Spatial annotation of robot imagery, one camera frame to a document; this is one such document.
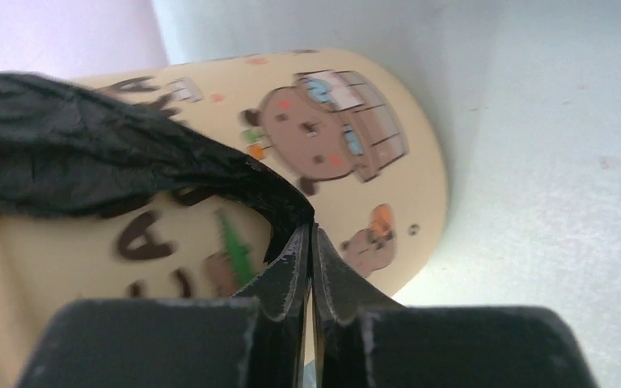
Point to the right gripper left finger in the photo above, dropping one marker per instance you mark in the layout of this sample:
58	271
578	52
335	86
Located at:
252	339

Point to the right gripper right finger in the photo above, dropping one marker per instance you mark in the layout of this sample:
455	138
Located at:
363	338

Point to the black plastic trash bag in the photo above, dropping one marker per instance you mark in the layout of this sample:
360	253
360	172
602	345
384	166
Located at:
68	151

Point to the yellow plastic trash bin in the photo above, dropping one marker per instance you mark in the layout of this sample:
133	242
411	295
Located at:
340	128

